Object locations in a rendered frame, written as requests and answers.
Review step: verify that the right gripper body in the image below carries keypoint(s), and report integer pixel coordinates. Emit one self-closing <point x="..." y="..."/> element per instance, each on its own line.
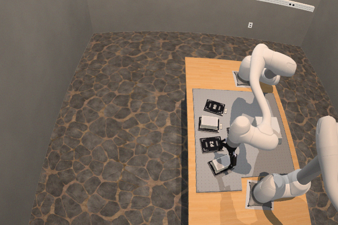
<point x="230" y="148"/>

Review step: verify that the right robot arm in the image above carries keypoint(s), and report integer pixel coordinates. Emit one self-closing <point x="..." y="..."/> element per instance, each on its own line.
<point x="266" y="66"/>

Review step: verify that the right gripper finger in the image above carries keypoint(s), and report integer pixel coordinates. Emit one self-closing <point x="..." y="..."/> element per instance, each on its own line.
<point x="222" y="144"/>
<point x="233" y="159"/>

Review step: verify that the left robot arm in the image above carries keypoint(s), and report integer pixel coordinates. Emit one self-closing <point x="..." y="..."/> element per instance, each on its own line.
<point x="298" y="182"/>

